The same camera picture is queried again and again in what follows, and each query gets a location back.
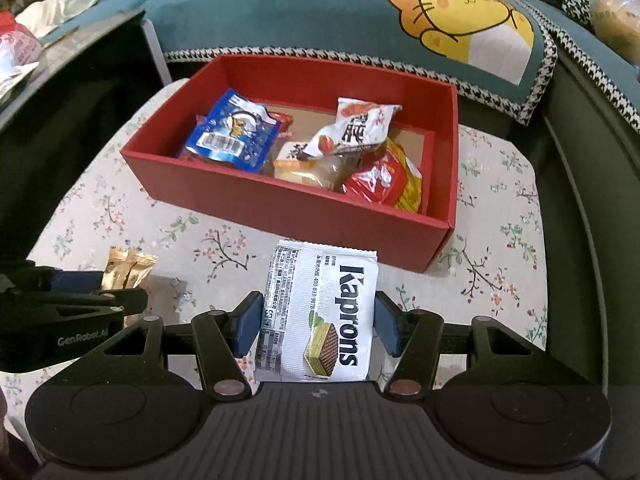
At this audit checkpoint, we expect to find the blue coconut snack packet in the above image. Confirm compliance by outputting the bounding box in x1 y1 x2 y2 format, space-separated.
184 88 281 174

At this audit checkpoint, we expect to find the floral tablecloth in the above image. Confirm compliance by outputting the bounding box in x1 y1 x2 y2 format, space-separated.
0 79 549 413

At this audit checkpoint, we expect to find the gold snack packet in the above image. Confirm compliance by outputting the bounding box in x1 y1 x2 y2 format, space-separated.
102 247 159 329

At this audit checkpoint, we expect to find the clear plastic bag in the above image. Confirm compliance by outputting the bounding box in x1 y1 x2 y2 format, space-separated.
589 0 640 67

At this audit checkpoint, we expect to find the red crown print packet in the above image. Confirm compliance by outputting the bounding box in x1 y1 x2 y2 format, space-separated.
270 111 296 140

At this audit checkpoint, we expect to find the bun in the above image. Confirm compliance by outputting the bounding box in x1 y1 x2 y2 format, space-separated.
272 140 364 192

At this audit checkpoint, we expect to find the red cardboard box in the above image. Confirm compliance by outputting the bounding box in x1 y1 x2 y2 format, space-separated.
120 54 460 274

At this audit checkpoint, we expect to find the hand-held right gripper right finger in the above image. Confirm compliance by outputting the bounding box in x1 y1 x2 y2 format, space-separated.
374 290 539 401

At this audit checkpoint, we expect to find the paper leaflet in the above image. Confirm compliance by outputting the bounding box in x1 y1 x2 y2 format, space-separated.
0 61 42 104

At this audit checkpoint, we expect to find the white and red plastic bag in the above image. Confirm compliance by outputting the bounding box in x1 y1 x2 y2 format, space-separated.
0 9 44 82

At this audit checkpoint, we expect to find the red and yellow snack packet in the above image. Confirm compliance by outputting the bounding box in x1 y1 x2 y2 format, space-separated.
342 137 424 214

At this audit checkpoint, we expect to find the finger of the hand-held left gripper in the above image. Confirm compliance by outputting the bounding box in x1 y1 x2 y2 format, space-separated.
0 287 149 320
0 260 106 295

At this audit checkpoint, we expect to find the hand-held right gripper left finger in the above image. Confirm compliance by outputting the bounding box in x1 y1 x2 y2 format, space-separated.
102 291 265 402

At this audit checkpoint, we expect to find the white wafer packet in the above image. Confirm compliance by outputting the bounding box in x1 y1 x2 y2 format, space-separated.
254 239 379 384

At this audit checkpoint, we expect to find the grey side table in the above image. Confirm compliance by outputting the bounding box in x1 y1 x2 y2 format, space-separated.
0 9 174 128

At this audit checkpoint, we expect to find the teal lion print sofa cover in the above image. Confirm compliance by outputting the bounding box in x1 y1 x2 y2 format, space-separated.
141 0 559 127

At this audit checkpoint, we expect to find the white dried fruit packet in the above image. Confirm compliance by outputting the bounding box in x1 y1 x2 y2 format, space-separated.
304 97 404 162

